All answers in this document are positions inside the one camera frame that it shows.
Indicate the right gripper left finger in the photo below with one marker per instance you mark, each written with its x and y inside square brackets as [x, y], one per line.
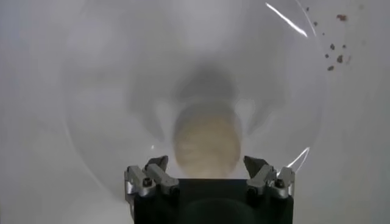
[152, 179]

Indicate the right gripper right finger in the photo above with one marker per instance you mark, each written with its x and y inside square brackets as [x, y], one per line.
[265, 179]

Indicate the white steamed baozi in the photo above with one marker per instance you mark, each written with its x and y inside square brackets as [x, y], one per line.
[207, 143]

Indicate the white round plate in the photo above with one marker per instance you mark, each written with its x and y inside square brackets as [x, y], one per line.
[122, 76]

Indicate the brown crumbs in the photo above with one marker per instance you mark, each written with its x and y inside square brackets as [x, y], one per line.
[339, 58]

